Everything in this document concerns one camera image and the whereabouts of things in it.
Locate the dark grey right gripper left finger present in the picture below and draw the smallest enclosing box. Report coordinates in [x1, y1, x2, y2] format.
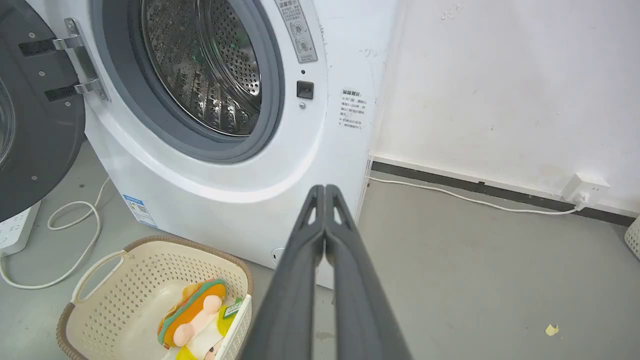
[239, 184, 326, 360]

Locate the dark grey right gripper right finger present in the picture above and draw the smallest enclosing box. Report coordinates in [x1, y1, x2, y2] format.
[324, 184, 413, 360]

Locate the white front-load washing machine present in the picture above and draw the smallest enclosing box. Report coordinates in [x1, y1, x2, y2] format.
[27, 0, 401, 290]

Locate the dark grey washing machine door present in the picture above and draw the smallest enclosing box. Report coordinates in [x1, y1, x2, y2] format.
[0, 0, 87, 223]

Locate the orange and yellow plush doll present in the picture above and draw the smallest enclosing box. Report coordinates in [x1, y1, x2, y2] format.
[157, 278, 244, 360]

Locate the cream perforated laundry basket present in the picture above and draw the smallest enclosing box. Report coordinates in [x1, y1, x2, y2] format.
[56, 236, 255, 360]

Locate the white power strip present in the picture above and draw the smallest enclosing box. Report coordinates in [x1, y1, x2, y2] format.
[0, 200, 43, 257]

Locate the white perforated basket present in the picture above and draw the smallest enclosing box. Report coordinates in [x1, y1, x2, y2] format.
[624, 215, 640, 261]

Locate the white power strip cable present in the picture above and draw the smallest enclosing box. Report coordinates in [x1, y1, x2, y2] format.
[0, 177, 112, 290]

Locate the white wall plug adapter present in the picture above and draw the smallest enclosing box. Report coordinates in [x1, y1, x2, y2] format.
[561, 173, 612, 207]

